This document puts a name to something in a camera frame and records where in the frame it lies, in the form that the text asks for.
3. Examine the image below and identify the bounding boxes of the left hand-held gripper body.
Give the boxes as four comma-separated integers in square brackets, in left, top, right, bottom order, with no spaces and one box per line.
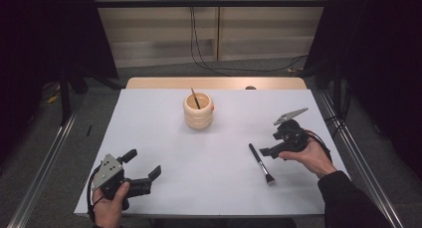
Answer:
[91,153,153,211]

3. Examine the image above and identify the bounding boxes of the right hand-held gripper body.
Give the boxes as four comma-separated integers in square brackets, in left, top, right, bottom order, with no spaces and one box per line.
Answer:
[273,108,311,153]

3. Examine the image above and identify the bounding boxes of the black makeup brush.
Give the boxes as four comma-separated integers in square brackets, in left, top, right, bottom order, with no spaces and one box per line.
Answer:
[248,142,277,187]

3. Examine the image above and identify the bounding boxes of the cream ribbed cup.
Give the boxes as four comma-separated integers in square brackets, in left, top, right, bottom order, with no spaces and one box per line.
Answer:
[182,92,215,130]

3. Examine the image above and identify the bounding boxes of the thin black orange-tipped brush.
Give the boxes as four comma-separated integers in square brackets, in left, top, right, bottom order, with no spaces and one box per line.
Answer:
[190,88,202,111]

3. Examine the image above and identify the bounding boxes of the person's right hand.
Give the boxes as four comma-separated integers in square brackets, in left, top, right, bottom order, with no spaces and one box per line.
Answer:
[278,139,338,180]

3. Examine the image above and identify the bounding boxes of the person's left hand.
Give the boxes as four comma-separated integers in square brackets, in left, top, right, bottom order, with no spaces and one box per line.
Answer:
[92,181,131,227]

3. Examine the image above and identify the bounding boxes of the white table mat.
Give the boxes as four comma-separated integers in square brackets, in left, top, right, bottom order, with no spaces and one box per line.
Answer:
[73,88,351,219]

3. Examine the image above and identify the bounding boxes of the black metal stand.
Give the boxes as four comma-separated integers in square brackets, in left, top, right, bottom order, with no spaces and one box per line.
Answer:
[59,66,73,126]
[332,61,343,118]

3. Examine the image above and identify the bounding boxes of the black curtain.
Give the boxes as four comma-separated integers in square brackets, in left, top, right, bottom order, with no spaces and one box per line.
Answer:
[302,0,422,181]
[0,0,119,164]

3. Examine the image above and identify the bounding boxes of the black horizontal bar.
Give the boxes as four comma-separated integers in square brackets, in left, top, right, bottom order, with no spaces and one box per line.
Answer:
[94,0,328,9]

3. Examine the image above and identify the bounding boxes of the aluminium floor rail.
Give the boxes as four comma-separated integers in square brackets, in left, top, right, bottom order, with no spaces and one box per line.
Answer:
[318,91,405,228]
[6,97,86,228]

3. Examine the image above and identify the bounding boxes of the black wall cable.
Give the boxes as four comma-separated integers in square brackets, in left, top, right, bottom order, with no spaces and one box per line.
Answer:
[189,0,231,78]
[192,0,310,74]

